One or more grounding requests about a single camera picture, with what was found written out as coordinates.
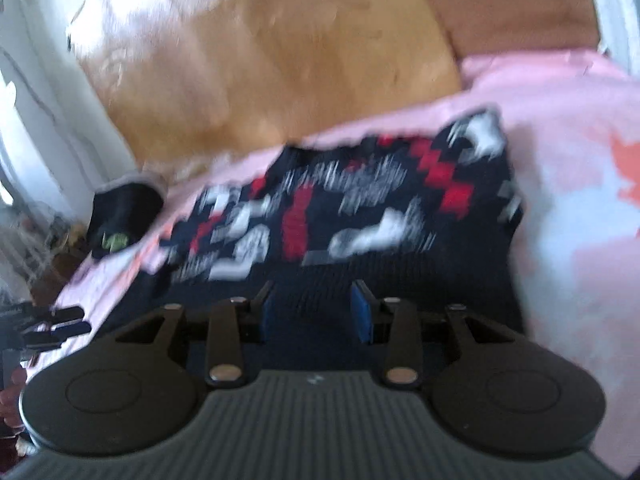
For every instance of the person's left hand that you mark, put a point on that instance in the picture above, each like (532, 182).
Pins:
(10, 400)

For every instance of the pink deer print bedsheet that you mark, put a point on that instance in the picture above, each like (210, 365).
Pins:
(575, 210)

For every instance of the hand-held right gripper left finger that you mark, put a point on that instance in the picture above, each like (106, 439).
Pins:
(267, 310)

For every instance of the white door frame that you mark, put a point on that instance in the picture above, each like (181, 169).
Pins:
(617, 5)

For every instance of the brown cushion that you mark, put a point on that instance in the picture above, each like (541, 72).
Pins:
(510, 5)

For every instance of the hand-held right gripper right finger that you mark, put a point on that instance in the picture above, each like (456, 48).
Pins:
(362, 315)

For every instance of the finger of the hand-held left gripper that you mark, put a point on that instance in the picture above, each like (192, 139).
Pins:
(65, 315)
(55, 335)

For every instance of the navy reindeer pattern sweater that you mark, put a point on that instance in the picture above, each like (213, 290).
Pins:
(350, 210)

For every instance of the dark folded cloth green trim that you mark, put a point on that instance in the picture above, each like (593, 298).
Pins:
(122, 215)

